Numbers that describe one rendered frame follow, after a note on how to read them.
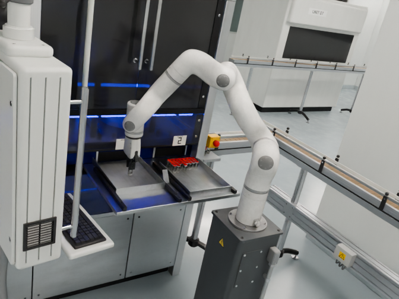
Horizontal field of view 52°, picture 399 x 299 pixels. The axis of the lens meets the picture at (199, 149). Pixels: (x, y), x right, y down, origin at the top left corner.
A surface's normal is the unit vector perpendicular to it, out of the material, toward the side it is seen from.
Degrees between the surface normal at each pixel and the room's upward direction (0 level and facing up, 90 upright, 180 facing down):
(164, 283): 0
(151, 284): 0
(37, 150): 90
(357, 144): 90
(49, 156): 90
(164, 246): 90
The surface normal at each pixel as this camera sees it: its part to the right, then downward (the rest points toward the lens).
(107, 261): 0.52, 0.42
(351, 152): -0.83, 0.07
